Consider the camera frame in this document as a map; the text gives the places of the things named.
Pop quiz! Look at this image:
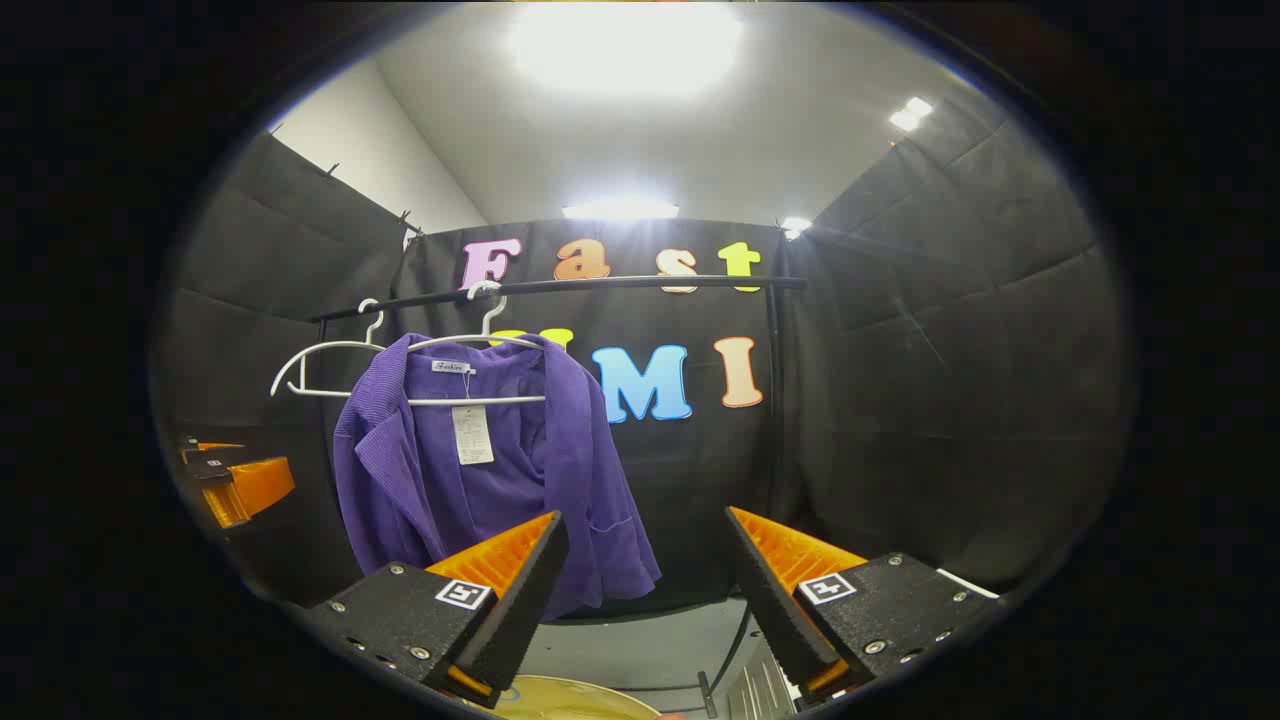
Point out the black backdrop cloth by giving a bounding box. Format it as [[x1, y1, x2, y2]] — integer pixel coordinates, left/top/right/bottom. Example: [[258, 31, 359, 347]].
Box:
[[160, 95, 1126, 611]]

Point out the black metal clothes rack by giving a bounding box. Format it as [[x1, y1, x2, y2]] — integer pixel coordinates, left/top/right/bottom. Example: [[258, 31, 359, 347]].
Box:
[[308, 274, 809, 719]]

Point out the white plastic hanger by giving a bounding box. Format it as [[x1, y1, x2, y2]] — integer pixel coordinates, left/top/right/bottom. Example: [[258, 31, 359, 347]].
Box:
[[405, 280, 549, 408], [270, 298, 387, 399]]

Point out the grey ribbed panel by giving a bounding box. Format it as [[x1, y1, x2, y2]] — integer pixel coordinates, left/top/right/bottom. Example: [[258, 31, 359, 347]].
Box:
[[715, 640, 801, 720]]

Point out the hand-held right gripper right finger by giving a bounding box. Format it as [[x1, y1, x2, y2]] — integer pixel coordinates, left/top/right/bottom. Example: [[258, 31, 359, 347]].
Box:
[[725, 505, 1001, 706]]

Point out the long ceiling light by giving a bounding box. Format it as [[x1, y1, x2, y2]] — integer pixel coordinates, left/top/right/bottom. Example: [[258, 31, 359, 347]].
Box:
[[561, 199, 682, 222]]

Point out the white paper sheet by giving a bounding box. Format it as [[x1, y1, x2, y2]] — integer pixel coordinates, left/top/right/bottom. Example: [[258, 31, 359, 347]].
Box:
[[935, 568, 1001, 601]]

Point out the beige laundry hamper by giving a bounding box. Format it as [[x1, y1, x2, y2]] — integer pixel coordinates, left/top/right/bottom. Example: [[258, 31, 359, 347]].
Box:
[[490, 675, 663, 720]]

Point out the large ceiling light panel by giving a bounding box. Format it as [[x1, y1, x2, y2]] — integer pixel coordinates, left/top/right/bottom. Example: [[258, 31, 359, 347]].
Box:
[[508, 0, 743, 98]]

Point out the purple corduroy jacket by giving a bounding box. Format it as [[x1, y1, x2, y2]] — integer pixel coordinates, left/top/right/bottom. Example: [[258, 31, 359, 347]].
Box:
[[332, 332, 663, 621]]

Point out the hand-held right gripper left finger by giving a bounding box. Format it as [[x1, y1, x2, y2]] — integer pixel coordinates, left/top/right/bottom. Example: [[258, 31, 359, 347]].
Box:
[[300, 510, 571, 711]]

